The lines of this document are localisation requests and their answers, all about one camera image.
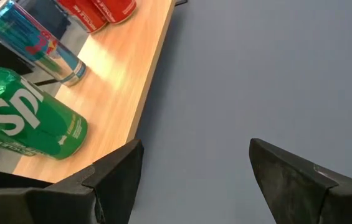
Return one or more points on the red Fanta strawberry can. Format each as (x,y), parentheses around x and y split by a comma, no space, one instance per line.
(83,15)
(116,9)

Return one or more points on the blue silver Red Bull can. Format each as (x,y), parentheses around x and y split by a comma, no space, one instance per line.
(35,46)

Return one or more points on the grey-blue table mat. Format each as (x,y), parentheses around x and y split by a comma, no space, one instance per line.
(256,77)

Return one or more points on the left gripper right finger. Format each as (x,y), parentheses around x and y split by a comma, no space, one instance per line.
(306,199)

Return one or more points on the green Sprite can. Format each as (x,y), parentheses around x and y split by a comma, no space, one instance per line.
(38,124)

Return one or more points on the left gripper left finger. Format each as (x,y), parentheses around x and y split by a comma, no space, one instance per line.
(85,202)

